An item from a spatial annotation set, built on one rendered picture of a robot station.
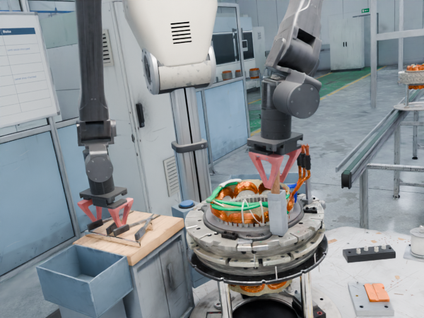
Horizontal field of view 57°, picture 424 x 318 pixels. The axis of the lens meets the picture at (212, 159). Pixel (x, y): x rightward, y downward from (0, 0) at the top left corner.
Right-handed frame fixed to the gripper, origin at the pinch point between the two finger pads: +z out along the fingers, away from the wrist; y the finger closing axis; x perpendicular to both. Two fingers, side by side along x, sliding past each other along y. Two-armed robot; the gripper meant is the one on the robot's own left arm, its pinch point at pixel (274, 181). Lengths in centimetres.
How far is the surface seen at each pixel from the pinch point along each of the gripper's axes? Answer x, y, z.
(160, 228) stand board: 28.0, -6.8, 17.2
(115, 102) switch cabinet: 218, 110, 20
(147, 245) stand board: 24.4, -13.8, 17.5
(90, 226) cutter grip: 41.0, -18.1, 16.5
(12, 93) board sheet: 240, 44, 7
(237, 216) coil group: 6.7, -3.3, 8.6
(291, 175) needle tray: 21.0, 42.0, 15.4
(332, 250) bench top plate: 9, 50, 42
